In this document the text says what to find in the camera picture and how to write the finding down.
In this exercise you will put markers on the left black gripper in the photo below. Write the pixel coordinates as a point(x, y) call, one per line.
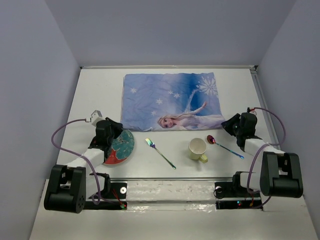
point(116, 126)

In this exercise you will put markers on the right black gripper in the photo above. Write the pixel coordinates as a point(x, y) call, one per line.
point(227, 124)

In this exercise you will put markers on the red and teal plate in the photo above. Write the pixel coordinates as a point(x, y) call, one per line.
point(121, 148)

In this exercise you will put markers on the iridescent spoon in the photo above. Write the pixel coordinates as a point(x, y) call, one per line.
point(212, 141)

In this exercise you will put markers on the iridescent fork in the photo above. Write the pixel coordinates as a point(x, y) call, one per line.
point(152, 145)

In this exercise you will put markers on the pale yellow mug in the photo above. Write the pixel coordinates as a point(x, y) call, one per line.
point(197, 149)

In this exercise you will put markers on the blue Frozen placemat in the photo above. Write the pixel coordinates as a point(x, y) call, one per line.
point(170, 102)

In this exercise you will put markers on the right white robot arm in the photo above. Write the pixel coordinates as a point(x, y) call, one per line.
point(279, 173)

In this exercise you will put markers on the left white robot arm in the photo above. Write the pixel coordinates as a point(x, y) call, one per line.
point(70, 185)

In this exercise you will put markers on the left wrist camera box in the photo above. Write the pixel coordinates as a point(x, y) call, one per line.
point(96, 117)

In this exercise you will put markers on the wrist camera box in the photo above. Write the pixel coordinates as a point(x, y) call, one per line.
point(252, 110)
point(96, 117)

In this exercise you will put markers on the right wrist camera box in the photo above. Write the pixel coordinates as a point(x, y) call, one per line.
point(252, 110)

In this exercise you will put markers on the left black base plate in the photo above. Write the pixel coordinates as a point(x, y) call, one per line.
point(114, 200)

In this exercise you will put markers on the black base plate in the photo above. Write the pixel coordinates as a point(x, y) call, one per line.
point(114, 200)
point(231, 197)

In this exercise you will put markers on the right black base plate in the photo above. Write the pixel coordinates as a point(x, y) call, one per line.
point(231, 197)

